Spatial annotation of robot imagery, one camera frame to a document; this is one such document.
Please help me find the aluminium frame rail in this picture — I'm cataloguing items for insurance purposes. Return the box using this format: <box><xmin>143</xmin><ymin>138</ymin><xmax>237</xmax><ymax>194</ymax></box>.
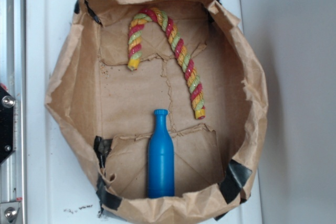
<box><xmin>1</xmin><ymin>0</ymin><xmax>27</xmax><ymax>223</ymax></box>

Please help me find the blue plastic bottle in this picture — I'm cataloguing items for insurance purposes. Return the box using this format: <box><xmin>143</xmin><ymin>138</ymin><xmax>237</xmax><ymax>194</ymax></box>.
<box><xmin>148</xmin><ymin>109</ymin><xmax>175</xmax><ymax>199</ymax></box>

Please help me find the black mounting bracket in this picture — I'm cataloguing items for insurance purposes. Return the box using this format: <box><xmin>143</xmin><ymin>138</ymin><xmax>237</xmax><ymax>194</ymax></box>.
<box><xmin>0</xmin><ymin>83</ymin><xmax>16</xmax><ymax>165</ymax></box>

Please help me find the brown paper bag tray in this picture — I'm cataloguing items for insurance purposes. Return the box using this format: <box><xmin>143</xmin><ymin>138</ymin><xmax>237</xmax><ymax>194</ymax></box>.
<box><xmin>45</xmin><ymin>0</ymin><xmax>268</xmax><ymax>223</ymax></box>

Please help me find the multicolored twisted rope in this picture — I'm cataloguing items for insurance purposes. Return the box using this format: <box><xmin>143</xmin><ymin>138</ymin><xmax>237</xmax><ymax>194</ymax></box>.
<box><xmin>127</xmin><ymin>7</ymin><xmax>206</xmax><ymax>121</ymax></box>

